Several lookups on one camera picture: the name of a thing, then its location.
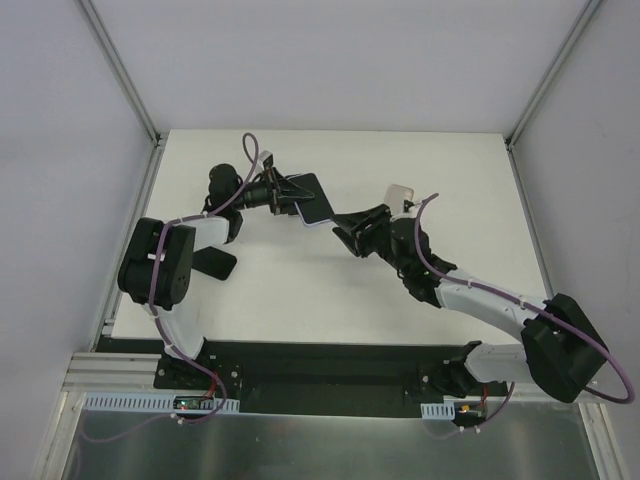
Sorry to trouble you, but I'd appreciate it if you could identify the purple phone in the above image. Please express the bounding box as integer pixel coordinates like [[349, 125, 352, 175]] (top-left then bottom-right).
[[292, 173, 334, 227]]

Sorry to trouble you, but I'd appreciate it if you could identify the clear phone case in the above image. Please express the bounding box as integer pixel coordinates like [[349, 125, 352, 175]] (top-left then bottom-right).
[[384, 184, 414, 216]]

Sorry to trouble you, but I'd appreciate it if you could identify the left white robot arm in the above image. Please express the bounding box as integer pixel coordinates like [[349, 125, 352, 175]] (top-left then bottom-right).
[[117, 164, 319, 389]]

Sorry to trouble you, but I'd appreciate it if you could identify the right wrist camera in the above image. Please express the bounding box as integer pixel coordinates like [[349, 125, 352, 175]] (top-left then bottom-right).
[[393, 200, 420, 221]]

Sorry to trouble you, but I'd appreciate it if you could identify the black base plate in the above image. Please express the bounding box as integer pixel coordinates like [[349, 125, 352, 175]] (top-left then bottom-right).
[[152, 339, 521, 416]]

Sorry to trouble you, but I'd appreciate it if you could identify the right white cable duct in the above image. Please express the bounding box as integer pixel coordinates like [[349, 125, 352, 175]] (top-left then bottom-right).
[[420, 401, 456, 421]]

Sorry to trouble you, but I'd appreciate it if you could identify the white cable duct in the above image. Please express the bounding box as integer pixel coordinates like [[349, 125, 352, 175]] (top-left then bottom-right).
[[420, 401, 456, 421], [84, 392, 240, 415]]

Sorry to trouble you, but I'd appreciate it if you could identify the left aluminium frame post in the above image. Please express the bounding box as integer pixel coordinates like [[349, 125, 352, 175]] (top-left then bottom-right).
[[75, 0, 162, 146]]

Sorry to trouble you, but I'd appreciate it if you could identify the aluminium frame post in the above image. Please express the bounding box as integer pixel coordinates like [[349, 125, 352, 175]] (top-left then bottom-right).
[[505, 0, 606, 152], [75, 0, 162, 146]]

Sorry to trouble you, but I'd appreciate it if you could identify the left white cable duct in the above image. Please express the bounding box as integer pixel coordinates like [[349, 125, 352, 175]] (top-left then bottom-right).
[[84, 392, 240, 415]]

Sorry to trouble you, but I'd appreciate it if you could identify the aluminium rail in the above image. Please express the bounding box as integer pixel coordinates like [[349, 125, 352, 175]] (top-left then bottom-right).
[[62, 352, 160, 392]]

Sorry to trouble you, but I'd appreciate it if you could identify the right aluminium frame post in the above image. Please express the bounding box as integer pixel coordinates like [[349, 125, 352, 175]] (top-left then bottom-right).
[[505, 0, 606, 152]]

